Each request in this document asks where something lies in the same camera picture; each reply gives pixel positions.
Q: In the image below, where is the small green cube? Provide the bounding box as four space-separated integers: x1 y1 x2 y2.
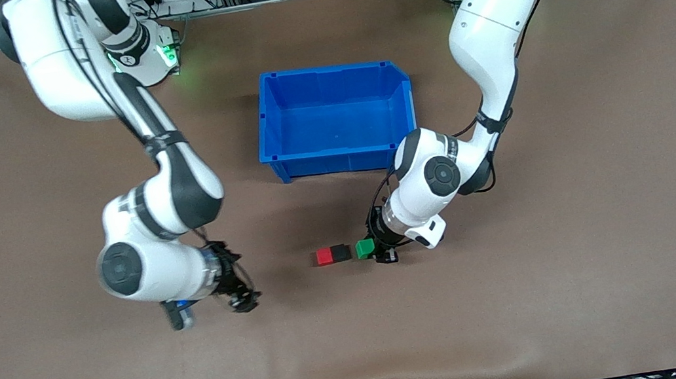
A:
354 238 377 261

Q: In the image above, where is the blue plastic storage bin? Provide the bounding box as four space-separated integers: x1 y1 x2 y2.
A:
248 53 424 187

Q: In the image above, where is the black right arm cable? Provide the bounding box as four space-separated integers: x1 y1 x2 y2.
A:
50 0 257 317

